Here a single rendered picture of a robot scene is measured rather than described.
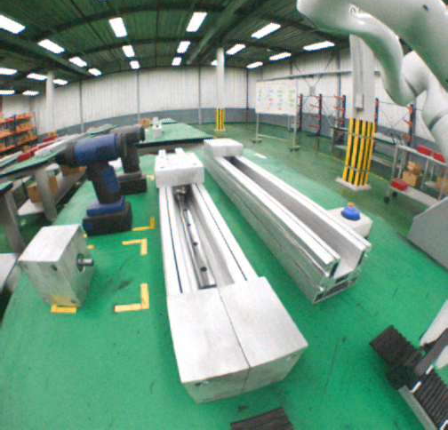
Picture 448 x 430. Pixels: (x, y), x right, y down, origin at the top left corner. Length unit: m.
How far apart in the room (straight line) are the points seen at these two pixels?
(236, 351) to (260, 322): 0.03
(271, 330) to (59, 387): 0.27
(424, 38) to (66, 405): 0.52
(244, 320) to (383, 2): 0.31
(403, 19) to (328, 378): 0.37
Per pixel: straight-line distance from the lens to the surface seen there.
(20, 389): 0.37
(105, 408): 0.28
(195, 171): 0.49
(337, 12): 0.50
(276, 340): 0.18
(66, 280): 0.33
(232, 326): 0.19
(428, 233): 0.60
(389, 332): 0.32
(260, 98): 6.60
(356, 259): 0.34
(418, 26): 0.22
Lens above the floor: 1.03
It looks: 26 degrees down
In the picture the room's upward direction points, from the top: straight up
